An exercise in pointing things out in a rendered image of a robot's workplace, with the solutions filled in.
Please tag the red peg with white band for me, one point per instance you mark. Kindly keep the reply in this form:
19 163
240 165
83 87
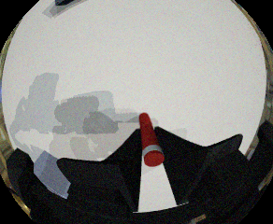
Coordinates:
152 153

